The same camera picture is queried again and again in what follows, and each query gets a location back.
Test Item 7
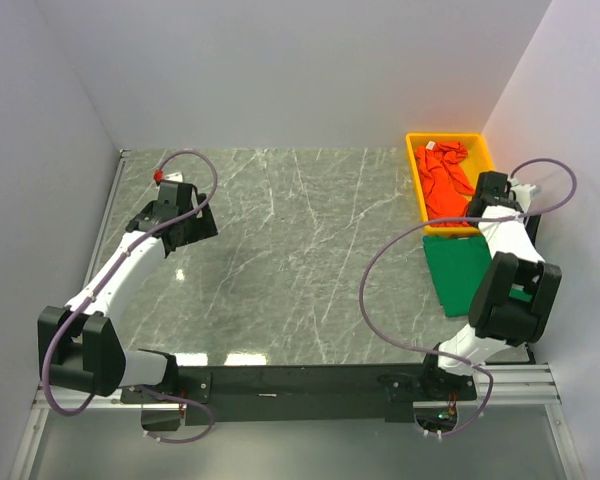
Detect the green t-shirt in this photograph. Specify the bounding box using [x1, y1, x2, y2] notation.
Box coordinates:
[422, 234, 534, 319]

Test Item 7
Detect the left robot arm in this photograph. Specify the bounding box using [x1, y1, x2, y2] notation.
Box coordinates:
[37, 180, 218, 396]

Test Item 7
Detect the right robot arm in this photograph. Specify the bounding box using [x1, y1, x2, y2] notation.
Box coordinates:
[421, 171, 562, 399]

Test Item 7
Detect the yellow plastic bin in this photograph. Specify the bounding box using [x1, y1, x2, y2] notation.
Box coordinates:
[405, 132, 494, 238]

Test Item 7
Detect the orange t-shirt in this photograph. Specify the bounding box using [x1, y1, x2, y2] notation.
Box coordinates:
[415, 141, 475, 220]

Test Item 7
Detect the black base beam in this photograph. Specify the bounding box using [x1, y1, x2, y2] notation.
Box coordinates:
[119, 363, 479, 432]

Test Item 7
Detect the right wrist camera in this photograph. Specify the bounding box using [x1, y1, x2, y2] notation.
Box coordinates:
[509, 182, 541, 211]

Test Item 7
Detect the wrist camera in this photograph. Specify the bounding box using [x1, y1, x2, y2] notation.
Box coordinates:
[509, 182, 541, 211]
[153, 170, 184, 185]

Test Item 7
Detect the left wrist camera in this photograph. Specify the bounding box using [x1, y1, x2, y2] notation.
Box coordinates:
[153, 170, 184, 185]

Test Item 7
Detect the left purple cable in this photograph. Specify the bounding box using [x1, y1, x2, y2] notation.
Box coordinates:
[38, 148, 219, 444]

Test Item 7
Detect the purple cable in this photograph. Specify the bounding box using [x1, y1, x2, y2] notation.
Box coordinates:
[358, 158, 579, 441]
[38, 148, 219, 444]

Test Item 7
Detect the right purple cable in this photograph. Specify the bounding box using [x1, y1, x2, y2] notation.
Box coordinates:
[358, 158, 579, 441]

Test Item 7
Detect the aluminium frame rail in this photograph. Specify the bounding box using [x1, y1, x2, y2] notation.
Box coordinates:
[31, 364, 562, 410]

